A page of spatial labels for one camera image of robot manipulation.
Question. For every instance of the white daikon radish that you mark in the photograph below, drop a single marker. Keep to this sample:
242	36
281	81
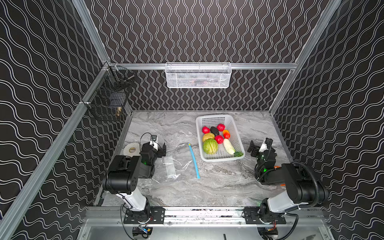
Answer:
228	147

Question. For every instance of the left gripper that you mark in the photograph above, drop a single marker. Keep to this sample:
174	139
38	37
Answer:
160	151

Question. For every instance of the red apple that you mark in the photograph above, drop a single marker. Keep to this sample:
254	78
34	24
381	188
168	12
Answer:
205	130

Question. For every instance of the white tape roll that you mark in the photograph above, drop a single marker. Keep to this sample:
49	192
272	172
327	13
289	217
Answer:
131	150

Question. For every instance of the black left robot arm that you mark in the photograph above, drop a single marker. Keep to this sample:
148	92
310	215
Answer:
124	172

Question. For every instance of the black wire wall basket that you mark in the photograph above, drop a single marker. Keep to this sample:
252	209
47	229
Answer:
109	102

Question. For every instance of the white plastic basket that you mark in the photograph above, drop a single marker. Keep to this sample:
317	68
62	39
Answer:
235	139

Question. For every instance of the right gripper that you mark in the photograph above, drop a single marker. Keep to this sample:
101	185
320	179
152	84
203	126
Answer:
257	148

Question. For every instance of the green cabbage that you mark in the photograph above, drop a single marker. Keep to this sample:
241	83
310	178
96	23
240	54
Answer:
210	147

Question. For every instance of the red tomato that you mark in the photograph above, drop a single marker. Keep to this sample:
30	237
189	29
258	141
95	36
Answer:
219	139

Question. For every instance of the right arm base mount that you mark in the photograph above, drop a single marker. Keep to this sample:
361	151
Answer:
262	216

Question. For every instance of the dark red beet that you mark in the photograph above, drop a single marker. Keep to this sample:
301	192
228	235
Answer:
221	127

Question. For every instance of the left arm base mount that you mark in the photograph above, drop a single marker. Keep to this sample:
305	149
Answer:
153	215

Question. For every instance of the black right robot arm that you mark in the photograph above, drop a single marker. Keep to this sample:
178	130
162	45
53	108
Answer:
303	189

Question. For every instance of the clear wall basket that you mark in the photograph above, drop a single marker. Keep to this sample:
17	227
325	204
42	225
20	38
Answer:
195	75

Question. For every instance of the clear zip top bag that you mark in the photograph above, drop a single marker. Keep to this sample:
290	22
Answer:
178	165

